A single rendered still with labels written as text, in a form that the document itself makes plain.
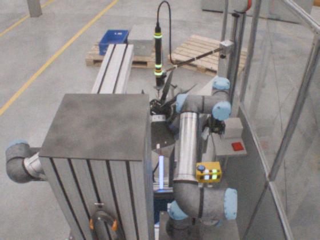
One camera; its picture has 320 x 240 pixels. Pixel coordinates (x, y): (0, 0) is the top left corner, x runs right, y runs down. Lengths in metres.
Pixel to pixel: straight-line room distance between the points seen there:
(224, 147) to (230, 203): 1.30
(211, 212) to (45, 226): 2.22
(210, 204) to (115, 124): 0.49
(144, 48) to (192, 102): 3.74
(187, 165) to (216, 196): 0.16
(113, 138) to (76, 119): 0.13
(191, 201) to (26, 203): 2.45
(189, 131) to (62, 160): 0.58
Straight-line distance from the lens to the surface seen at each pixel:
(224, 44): 2.18
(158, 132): 1.96
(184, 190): 1.08
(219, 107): 1.17
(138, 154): 0.67
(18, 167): 1.31
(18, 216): 3.24
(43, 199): 3.27
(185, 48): 5.26
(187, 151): 1.12
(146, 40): 4.79
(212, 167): 1.92
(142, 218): 0.86
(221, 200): 1.08
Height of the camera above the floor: 2.52
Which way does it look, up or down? 41 degrees down
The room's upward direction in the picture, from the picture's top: 1 degrees counter-clockwise
